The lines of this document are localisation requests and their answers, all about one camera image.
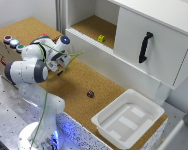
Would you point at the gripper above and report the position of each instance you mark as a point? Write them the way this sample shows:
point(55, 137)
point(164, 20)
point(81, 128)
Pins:
point(61, 61)

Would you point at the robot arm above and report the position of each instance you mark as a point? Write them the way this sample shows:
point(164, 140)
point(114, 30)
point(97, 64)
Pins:
point(27, 71)

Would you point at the wooden drawer box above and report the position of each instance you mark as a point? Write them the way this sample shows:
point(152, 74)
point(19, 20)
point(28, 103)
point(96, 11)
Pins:
point(25, 28)

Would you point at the pink block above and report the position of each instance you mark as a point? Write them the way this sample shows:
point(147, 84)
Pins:
point(44, 34)

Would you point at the white cabinet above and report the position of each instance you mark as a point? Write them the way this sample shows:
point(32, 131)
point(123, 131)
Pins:
point(104, 61)

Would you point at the green button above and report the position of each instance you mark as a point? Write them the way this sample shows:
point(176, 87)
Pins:
point(20, 47)

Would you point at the purple block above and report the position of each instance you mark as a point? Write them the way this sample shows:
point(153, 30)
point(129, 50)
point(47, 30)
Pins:
point(90, 94)

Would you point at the yellow block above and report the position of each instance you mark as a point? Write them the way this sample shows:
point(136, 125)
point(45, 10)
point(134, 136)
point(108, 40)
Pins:
point(101, 38)

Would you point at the blue button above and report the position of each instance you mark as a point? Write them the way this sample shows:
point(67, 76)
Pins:
point(14, 42)

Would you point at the red button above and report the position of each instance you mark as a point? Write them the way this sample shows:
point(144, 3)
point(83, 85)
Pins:
point(7, 38)

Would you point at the white plastic box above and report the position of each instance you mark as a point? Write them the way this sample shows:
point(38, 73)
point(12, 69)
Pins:
point(127, 121)

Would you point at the white sliding door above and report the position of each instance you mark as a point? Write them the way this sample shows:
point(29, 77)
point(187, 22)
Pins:
point(160, 53)

